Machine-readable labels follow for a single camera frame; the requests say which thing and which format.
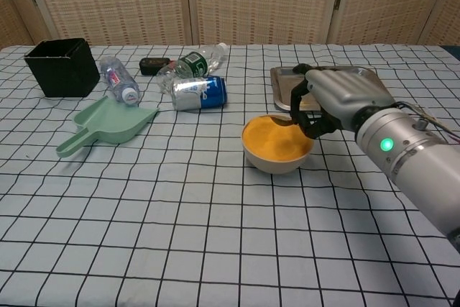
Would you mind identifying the blue checkered tablecloth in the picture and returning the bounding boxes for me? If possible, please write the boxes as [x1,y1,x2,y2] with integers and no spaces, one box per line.
[0,43,460,307]

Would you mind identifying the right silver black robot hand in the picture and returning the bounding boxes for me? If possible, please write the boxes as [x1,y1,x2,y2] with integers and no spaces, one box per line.
[289,63,396,139]

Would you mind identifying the black square box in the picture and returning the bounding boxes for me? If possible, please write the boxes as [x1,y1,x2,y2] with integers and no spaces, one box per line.
[24,37,101,98]

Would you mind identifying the stainless steel tray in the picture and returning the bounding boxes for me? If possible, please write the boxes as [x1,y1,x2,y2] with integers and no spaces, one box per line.
[270,65,382,113]

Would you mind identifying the woven folding screen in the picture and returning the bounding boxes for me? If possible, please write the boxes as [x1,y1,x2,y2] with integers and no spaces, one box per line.
[0,0,460,51]

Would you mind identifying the beige bowl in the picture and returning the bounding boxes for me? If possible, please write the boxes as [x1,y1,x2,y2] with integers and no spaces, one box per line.
[241,113,316,175]

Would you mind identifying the black plastic spoon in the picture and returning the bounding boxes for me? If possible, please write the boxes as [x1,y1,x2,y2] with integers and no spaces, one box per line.
[267,114,298,128]

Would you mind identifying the green plastic dustpan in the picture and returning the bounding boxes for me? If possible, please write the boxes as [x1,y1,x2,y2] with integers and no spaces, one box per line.
[55,95,161,158]

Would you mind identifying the clear bottle pink label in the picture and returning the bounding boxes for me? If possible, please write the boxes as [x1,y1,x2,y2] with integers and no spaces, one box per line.
[99,55,141,106]

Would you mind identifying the small black case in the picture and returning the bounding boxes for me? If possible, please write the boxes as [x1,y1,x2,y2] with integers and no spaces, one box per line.
[139,56,172,76]

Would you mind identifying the blue silver drink can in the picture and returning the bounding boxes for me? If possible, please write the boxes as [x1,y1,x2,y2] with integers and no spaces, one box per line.
[171,75,229,111]

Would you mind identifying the clear bottle green label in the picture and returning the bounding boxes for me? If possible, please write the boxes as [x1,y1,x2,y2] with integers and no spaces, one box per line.
[156,42,228,94]

